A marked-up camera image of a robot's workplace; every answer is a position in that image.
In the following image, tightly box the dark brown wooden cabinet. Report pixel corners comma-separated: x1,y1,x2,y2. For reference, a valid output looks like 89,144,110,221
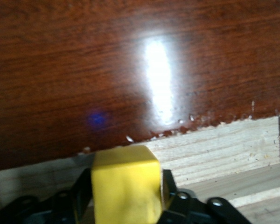
0,0,280,172

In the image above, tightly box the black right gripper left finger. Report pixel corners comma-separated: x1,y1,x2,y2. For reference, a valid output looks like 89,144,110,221
0,168,94,224

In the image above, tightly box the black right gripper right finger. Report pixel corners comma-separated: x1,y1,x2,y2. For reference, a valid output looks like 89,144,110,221
158,169,250,224

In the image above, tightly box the yellow block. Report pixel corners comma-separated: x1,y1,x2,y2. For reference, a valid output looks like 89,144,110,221
91,144,161,224

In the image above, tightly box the light wood drawer white handle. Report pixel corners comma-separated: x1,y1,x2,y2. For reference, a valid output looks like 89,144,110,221
0,114,280,224

